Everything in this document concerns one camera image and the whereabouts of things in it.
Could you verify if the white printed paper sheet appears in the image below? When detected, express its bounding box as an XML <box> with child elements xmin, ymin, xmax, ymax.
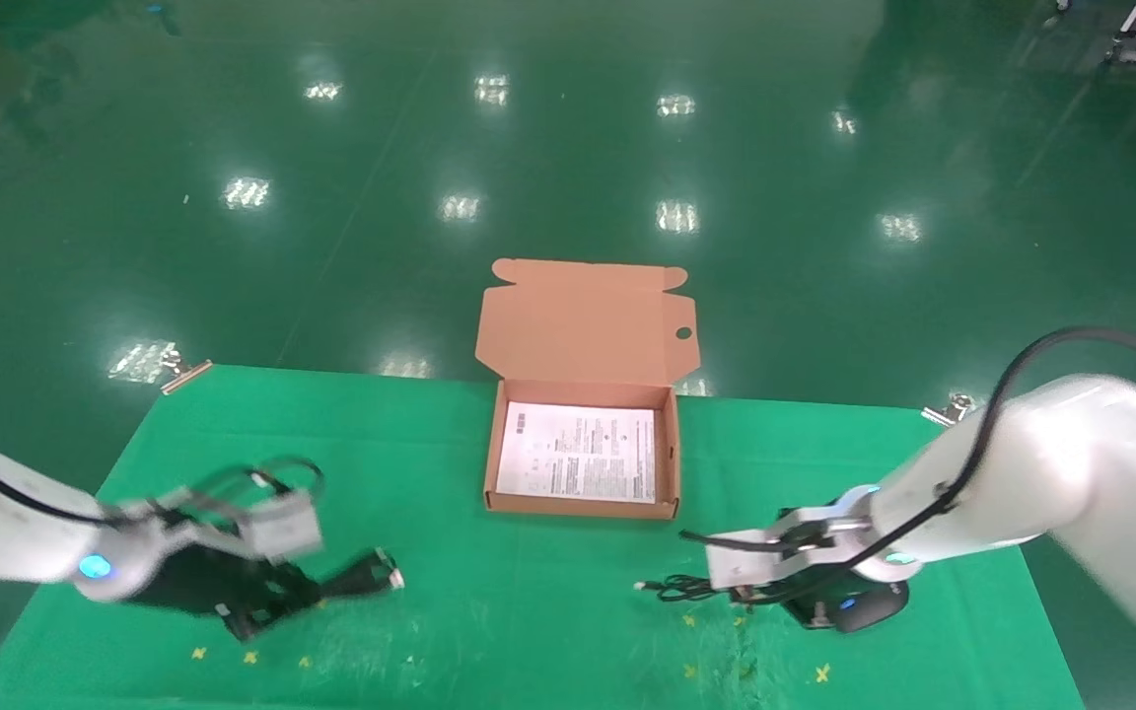
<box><xmin>495</xmin><ymin>401</ymin><xmax>658</xmax><ymax>504</ymax></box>

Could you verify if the black data cable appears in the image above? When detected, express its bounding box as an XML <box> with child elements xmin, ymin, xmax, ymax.
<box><xmin>326</xmin><ymin>547</ymin><xmax>404</xmax><ymax>599</ymax></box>

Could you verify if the green table cloth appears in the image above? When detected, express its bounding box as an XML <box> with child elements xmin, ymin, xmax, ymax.
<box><xmin>0</xmin><ymin>363</ymin><xmax>1087</xmax><ymax>710</ymax></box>

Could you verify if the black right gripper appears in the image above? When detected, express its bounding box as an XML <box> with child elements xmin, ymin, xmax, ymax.
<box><xmin>775</xmin><ymin>508</ymin><xmax>837</xmax><ymax>630</ymax></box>

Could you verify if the black wired mouse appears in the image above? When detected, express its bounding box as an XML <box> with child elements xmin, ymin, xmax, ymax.
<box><xmin>633</xmin><ymin>575</ymin><xmax>911</xmax><ymax>634</ymax></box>

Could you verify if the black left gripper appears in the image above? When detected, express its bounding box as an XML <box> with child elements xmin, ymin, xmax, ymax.
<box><xmin>124</xmin><ymin>547</ymin><xmax>352</xmax><ymax>642</ymax></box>

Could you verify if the metal binder clip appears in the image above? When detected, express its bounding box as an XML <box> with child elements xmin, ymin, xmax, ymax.
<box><xmin>160</xmin><ymin>355</ymin><xmax>215</xmax><ymax>396</ymax></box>
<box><xmin>920</xmin><ymin>393</ymin><xmax>979</xmax><ymax>428</ymax></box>

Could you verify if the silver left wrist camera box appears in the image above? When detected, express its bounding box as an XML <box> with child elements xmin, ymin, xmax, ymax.
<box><xmin>241</xmin><ymin>490</ymin><xmax>324</xmax><ymax>561</ymax></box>

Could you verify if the open brown cardboard box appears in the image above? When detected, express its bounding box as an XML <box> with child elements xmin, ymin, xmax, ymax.
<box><xmin>474</xmin><ymin>258</ymin><xmax>703</xmax><ymax>521</ymax></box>

